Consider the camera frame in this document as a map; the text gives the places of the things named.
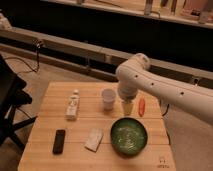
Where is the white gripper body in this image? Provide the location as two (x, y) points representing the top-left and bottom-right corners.
(121, 100), (135, 116)

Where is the black rectangular eraser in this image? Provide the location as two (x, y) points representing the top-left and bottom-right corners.
(52, 129), (66, 154)

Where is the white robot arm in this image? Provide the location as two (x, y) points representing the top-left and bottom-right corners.
(116, 53), (213, 126)

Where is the green ceramic bowl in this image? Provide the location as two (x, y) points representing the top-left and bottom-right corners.
(110, 117), (148, 156)

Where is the orange carrot toy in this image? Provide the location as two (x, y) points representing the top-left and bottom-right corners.
(138, 98), (145, 117)

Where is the white plastic bottle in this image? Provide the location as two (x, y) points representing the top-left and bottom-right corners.
(66, 89), (80, 120)

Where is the wooden table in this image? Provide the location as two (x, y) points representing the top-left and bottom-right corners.
(18, 82), (176, 171)

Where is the black office chair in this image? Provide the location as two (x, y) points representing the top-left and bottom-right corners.
(0, 54), (36, 150)

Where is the black floor cable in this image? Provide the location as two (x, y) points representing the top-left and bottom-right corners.
(3, 40), (44, 75)

